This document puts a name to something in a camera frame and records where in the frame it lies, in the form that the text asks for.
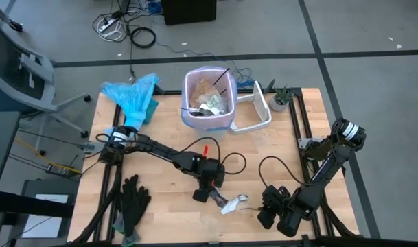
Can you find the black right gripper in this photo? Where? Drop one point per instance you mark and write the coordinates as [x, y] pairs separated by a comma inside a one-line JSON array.
[[280, 212]]

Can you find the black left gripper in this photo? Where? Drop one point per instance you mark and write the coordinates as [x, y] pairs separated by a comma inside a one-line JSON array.
[[210, 175]]

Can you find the grey foil wrapper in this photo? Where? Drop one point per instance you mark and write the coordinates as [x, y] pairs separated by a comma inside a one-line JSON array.
[[218, 198]]

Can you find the white wrapper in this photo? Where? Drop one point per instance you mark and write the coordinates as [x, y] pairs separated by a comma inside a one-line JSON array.
[[208, 107], [232, 206]]

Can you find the white swing bin lid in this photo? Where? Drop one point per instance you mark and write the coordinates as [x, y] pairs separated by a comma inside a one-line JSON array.
[[261, 103]]

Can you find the blue plastic bag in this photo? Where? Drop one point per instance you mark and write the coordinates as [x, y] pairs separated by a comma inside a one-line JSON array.
[[133, 99]]

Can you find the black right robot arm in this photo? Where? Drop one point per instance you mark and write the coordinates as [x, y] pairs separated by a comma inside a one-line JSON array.
[[328, 164]]

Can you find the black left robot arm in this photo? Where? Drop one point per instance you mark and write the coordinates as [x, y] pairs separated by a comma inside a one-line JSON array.
[[153, 149]]

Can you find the pink trash bag blue rim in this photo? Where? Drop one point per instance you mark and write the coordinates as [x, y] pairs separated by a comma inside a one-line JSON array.
[[208, 121]]

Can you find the black work gloves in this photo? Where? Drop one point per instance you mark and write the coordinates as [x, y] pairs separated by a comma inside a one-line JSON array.
[[135, 202]]

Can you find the potted succulent plant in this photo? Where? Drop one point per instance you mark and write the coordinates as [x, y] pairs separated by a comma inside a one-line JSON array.
[[280, 97]]

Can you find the black pointed plastic piece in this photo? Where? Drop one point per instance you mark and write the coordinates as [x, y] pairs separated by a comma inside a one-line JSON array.
[[269, 86]]

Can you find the small black device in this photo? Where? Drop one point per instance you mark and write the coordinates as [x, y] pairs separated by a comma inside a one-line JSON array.
[[59, 169]]

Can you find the black cabinet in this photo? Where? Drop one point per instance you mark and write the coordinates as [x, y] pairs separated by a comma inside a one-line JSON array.
[[57, 187]]

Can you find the black computer case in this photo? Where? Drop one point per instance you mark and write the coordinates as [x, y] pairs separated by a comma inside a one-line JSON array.
[[188, 12]]

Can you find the white paper on cabinet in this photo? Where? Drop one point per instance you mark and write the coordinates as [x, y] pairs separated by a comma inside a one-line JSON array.
[[44, 226]]

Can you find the white power strip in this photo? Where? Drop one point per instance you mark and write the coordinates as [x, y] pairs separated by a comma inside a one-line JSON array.
[[107, 24]]

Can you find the grey office chair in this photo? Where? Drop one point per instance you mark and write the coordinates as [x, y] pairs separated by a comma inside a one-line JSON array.
[[9, 68]]

